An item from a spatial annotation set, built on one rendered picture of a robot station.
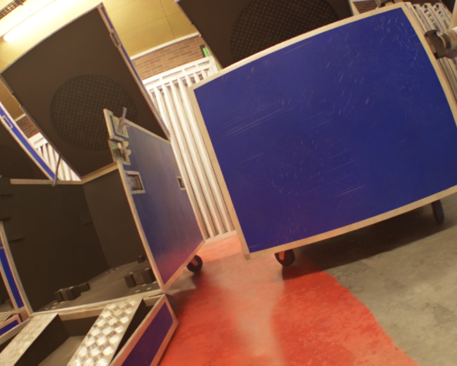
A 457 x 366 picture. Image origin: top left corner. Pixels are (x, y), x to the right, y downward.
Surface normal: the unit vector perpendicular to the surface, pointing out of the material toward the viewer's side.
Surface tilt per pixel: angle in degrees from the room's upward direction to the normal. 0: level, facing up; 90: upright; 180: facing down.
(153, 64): 90
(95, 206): 90
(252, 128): 90
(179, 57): 90
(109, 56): 138
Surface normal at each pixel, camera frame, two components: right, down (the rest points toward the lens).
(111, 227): -0.08, 0.00
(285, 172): -0.35, 0.09
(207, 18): 0.05, 0.80
